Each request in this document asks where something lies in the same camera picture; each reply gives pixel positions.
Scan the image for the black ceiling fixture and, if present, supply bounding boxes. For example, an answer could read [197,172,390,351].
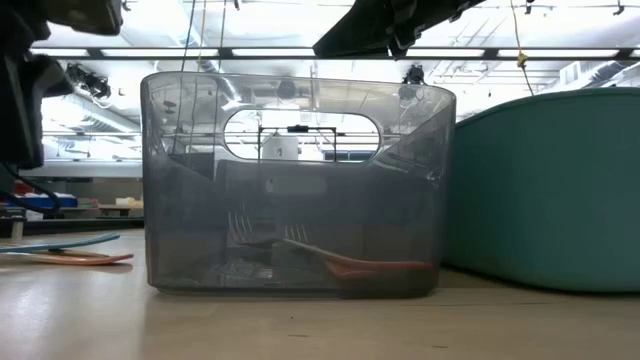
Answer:
[67,63,112,100]

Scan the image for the black fork blue handle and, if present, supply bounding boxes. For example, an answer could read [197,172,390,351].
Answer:
[0,232,122,255]

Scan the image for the small black fixture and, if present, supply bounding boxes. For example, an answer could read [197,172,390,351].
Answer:
[402,63,427,87]

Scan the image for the silver fork orange handle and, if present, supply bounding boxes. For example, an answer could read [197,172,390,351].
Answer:
[27,251,135,267]
[227,210,435,275]
[282,223,384,282]

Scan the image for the translucent grey plastic bin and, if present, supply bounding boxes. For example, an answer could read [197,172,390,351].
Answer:
[140,71,457,300]

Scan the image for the blue box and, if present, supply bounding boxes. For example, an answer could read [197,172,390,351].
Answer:
[2,195,80,209]

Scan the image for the hanging cable yellow connector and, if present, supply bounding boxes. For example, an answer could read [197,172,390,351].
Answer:
[508,0,535,96]

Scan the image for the grey counter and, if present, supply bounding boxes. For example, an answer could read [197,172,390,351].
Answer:
[19,160,144,180]

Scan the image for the teal plastic bin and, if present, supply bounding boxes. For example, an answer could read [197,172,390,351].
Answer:
[442,87,640,294]

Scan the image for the white container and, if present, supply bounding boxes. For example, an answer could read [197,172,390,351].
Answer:
[262,134,301,162]

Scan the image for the black overhead frame bar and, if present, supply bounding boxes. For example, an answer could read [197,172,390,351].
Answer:
[29,46,640,62]

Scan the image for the black cable bundle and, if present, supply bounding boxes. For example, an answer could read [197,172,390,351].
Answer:
[0,163,64,215]

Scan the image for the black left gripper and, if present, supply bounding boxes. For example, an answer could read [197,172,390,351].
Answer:
[0,52,76,170]

